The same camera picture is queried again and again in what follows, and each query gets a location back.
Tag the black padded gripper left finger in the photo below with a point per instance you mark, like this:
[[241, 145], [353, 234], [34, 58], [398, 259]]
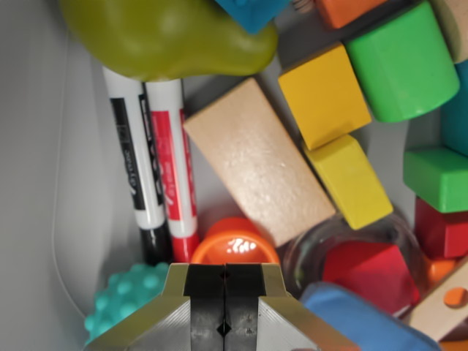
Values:
[[175, 321]]

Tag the rounded natural wood block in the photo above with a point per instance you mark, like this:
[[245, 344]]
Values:
[[453, 25]]

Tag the wooden strip with holes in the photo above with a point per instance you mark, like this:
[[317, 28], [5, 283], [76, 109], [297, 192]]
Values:
[[431, 314]]

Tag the blue soft fabric toy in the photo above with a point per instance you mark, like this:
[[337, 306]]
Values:
[[351, 321]]

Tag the clear glass jar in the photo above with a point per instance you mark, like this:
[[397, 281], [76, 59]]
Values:
[[303, 256]]

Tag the grey plastic bin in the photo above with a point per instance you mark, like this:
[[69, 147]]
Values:
[[36, 146]]

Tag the orange plastic cup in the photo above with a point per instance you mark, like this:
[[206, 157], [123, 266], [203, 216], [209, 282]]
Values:
[[219, 241]]

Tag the teal wooden block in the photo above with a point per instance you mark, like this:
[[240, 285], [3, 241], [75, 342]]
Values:
[[457, 117]]

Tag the red dry-erase marker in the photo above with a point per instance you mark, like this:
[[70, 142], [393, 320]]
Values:
[[175, 183]]

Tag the black padded gripper right finger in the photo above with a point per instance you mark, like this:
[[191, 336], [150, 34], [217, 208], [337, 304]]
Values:
[[270, 321]]

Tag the long natural wood block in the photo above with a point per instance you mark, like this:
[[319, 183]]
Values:
[[256, 164]]

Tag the green wooden cylinder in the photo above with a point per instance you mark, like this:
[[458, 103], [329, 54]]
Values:
[[402, 62]]

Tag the red block inside jar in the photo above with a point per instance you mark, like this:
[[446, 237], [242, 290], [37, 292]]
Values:
[[369, 274]]

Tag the teal embossed rubber cube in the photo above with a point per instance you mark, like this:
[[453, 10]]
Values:
[[252, 12]]

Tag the black dry-erase marker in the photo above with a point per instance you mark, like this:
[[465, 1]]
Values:
[[142, 183]]

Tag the light yellow wooden block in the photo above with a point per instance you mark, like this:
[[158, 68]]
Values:
[[347, 183]]

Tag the teal bumpy rubber ball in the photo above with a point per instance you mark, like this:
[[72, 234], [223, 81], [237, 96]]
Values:
[[124, 303]]

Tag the dark yellow wooden cube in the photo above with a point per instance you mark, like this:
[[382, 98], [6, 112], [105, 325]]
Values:
[[323, 98]]

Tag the red wooden block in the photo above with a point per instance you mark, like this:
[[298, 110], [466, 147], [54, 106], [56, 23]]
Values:
[[438, 234]]

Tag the orange round peg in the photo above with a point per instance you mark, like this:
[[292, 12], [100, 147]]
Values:
[[455, 297]]

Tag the green wooden block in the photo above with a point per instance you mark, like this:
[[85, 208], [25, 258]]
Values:
[[438, 179]]

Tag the orange wooden rectangular block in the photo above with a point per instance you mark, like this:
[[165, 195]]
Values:
[[347, 11]]

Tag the olive green pear toy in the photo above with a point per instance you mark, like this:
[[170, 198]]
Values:
[[164, 36]]

